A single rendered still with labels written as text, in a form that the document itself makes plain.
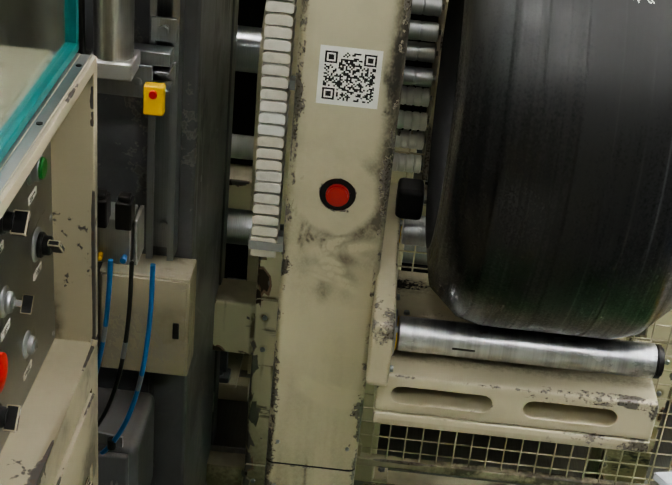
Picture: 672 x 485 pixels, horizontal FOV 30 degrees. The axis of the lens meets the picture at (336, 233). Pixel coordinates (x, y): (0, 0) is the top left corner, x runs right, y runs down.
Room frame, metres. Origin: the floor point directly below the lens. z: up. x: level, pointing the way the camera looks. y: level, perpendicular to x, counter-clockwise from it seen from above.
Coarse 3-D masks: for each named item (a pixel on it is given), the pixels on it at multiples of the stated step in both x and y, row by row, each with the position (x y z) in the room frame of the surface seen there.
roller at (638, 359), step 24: (408, 336) 1.33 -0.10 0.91; (432, 336) 1.33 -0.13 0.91; (456, 336) 1.33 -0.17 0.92; (480, 336) 1.34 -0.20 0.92; (504, 336) 1.34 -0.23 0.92; (528, 336) 1.34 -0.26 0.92; (552, 336) 1.35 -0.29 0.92; (576, 336) 1.35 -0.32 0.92; (504, 360) 1.33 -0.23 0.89; (528, 360) 1.33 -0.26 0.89; (552, 360) 1.33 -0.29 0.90; (576, 360) 1.33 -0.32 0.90; (600, 360) 1.33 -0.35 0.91; (624, 360) 1.33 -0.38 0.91; (648, 360) 1.33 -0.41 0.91
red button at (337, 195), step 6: (330, 186) 1.41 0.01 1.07; (336, 186) 1.41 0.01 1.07; (342, 186) 1.41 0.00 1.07; (330, 192) 1.40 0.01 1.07; (336, 192) 1.40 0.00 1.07; (342, 192) 1.40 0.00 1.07; (348, 192) 1.41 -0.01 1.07; (330, 198) 1.40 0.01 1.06; (336, 198) 1.40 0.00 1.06; (342, 198) 1.40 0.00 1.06; (348, 198) 1.41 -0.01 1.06; (330, 204) 1.41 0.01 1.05; (336, 204) 1.40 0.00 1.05; (342, 204) 1.40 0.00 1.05
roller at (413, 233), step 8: (424, 216) 1.64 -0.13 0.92; (408, 224) 1.62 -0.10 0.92; (416, 224) 1.62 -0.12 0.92; (424, 224) 1.62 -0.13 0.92; (400, 232) 1.61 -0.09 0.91; (408, 232) 1.61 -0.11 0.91; (416, 232) 1.61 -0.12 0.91; (424, 232) 1.61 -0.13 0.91; (408, 240) 1.61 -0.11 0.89; (416, 240) 1.61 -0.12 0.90; (424, 240) 1.61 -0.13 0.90
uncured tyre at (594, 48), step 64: (512, 0) 1.29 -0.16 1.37; (576, 0) 1.28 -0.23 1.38; (448, 64) 1.69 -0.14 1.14; (512, 64) 1.24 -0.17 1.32; (576, 64) 1.24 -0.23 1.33; (640, 64) 1.24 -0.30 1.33; (448, 128) 1.65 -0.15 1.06; (512, 128) 1.22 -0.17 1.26; (576, 128) 1.21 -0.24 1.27; (640, 128) 1.21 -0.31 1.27; (448, 192) 1.26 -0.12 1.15; (512, 192) 1.20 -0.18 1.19; (576, 192) 1.20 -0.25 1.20; (640, 192) 1.20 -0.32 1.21; (448, 256) 1.26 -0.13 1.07; (512, 256) 1.21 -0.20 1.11; (576, 256) 1.21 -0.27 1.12; (640, 256) 1.20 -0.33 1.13; (512, 320) 1.28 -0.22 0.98; (576, 320) 1.26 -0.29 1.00; (640, 320) 1.25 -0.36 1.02
